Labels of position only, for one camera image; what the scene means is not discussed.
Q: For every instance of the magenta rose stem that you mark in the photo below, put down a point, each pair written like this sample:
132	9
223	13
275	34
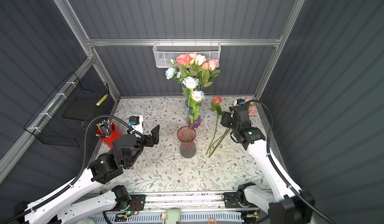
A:
215	107

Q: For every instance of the white wire mesh basket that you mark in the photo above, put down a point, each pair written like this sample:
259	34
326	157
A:
166	54

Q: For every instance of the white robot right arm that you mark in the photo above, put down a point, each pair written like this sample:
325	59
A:
288	203

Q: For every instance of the purple blue glass vase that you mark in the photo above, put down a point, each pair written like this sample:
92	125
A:
197	122

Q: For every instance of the floral table mat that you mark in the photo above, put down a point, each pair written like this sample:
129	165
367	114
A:
163	169

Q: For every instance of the red pencil cup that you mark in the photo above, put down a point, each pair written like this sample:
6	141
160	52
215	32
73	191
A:
108	132

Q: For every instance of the cream pink rose stem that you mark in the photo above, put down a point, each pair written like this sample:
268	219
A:
199	61

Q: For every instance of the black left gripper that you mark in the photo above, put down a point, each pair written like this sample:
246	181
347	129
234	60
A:
149	142

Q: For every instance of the pink peony flower stem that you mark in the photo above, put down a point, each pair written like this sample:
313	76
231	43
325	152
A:
186	65

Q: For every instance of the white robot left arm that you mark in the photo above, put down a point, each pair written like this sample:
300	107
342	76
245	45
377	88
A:
62	205

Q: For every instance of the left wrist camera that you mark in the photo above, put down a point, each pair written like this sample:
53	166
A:
136	122

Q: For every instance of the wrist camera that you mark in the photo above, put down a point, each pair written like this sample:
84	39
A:
240	112
136	122

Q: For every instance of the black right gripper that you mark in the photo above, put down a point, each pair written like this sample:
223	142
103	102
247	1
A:
225	119

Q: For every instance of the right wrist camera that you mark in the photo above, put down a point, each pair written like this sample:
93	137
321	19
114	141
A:
240	112

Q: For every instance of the light blue peony flower stem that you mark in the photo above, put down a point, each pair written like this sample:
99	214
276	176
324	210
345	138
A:
173	73

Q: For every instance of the pale pink rose stem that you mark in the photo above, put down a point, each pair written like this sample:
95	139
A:
251	109

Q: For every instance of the black wire mesh basket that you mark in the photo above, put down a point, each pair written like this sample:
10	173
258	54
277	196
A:
64	120

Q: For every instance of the white blue rose stem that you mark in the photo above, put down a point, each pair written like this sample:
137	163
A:
190	84

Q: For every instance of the pink grey glass vase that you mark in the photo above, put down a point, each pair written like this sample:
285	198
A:
186	136

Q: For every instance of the pink coral rose stem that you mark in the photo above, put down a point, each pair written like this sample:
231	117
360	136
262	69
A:
208	72

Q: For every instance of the yellow marker in black basket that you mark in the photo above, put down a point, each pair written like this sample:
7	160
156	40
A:
102	99

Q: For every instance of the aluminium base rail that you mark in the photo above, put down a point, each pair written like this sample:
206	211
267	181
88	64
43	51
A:
186	200

